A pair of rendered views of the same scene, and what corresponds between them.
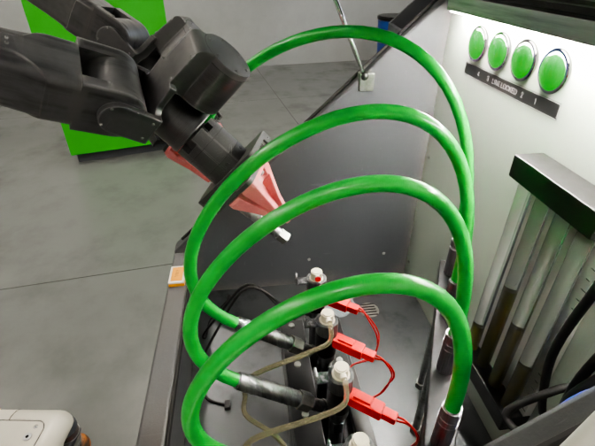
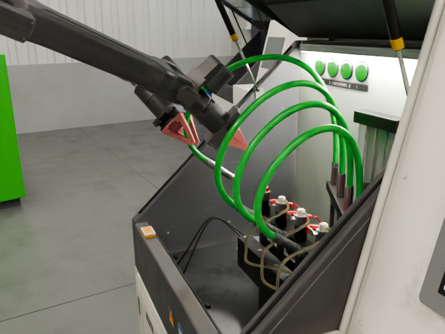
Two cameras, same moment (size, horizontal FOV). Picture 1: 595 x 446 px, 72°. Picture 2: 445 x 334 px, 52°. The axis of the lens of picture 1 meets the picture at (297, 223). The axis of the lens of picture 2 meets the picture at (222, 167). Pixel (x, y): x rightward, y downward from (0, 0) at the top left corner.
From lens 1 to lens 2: 0.62 m
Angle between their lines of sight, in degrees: 21
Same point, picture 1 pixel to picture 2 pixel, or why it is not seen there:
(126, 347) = not seen: outside the picture
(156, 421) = (184, 290)
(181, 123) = (202, 99)
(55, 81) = (169, 74)
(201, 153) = (211, 114)
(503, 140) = (345, 111)
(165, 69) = (198, 73)
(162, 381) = (175, 276)
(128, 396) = not seen: outside the picture
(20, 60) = (158, 65)
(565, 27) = (363, 51)
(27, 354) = not seen: outside the picture
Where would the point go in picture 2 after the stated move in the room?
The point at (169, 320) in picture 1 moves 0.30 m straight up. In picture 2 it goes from (158, 252) to (151, 136)
